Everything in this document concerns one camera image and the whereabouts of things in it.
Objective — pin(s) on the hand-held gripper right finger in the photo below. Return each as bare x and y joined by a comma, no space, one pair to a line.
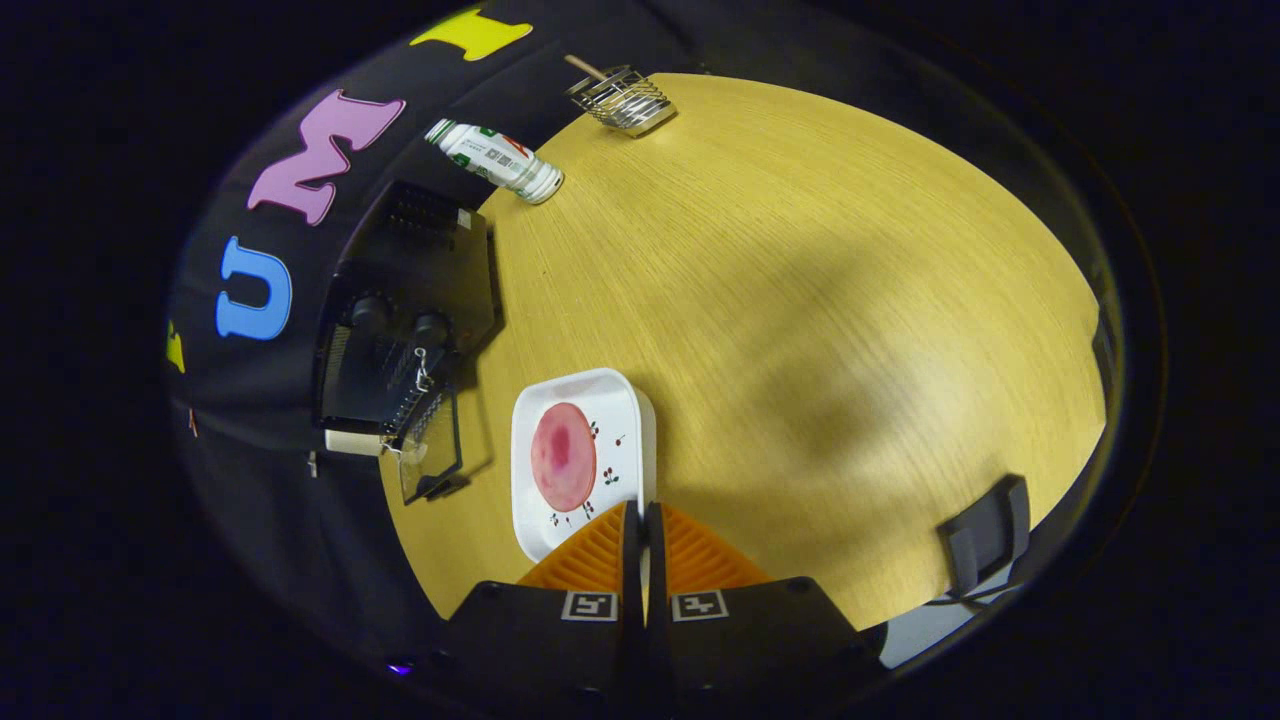
760,640

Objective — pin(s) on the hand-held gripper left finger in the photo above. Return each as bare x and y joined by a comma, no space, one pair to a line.
540,640

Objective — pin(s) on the pink round food slice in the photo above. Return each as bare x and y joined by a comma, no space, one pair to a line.
562,455

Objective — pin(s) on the white square plate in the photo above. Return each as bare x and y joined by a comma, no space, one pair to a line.
625,420

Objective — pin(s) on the black toaster oven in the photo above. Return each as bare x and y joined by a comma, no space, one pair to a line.
420,260

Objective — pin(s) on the white bread toaster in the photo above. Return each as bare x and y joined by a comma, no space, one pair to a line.
350,442

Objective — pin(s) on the black table clamp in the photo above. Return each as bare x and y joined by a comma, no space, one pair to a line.
985,530

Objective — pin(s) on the black backdrop cloth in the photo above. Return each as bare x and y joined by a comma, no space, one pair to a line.
250,460

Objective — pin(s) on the white bottle green label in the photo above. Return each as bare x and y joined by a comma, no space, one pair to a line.
495,160

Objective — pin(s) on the wooden stick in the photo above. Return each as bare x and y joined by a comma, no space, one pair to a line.
583,66

